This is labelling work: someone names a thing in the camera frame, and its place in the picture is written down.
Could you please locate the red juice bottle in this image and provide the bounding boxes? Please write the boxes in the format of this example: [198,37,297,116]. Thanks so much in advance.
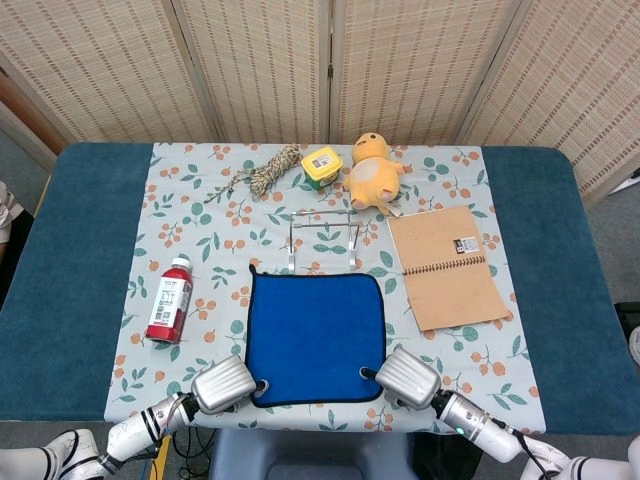
[145,255,194,346]

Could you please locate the braided rope bundle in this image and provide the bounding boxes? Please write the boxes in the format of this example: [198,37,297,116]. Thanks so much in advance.
[202,143,303,205]

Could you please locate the kraft spiral notebook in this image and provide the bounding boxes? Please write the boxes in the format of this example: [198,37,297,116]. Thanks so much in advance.
[387,204,514,333]

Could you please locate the yellow plush toy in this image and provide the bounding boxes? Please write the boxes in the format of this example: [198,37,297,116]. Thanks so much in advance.
[341,131,404,217]

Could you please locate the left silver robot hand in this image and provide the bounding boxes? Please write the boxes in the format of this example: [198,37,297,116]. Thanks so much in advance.
[190,354,271,416]

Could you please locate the blue cloth with dark back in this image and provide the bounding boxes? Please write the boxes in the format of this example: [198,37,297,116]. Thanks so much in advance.
[247,264,386,409]

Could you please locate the metal wire stand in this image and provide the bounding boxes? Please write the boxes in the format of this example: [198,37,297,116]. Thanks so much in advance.
[287,209,364,274]

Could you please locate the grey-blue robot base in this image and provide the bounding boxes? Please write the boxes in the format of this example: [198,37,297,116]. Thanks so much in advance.
[207,429,416,480]

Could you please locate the floral print tablecloth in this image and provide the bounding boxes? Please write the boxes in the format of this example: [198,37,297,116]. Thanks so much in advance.
[102,141,546,435]

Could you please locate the teal table cover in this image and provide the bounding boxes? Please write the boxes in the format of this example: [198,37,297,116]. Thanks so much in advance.
[0,141,630,436]

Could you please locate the yellow bar under table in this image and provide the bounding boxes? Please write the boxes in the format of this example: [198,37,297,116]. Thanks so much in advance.
[148,432,174,480]

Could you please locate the woven folding screen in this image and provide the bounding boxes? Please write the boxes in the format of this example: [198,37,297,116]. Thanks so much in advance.
[0,0,640,209]

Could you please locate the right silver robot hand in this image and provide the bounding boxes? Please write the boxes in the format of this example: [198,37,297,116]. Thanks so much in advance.
[358,346,444,410]

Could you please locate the black floor cables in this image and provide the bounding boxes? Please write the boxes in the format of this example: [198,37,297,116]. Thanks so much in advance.
[132,424,216,480]

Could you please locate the green tub with yellow lid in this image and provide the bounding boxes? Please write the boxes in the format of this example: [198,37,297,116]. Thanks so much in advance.
[300,148,345,192]

